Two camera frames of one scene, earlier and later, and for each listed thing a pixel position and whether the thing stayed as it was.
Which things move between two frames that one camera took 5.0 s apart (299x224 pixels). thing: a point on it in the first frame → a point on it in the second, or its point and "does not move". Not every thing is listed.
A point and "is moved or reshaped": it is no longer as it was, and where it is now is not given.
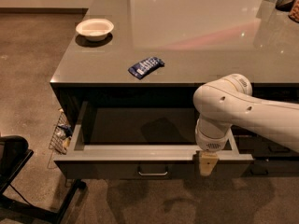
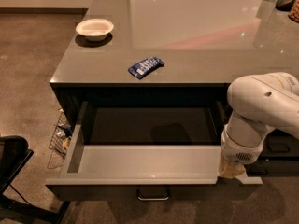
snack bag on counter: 294,13 does not move
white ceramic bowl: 94,29 does not move
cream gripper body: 212,144 → 239,152
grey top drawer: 141,140 is moved or reshaped
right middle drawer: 262,147 does not move
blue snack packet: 143,68 does not move
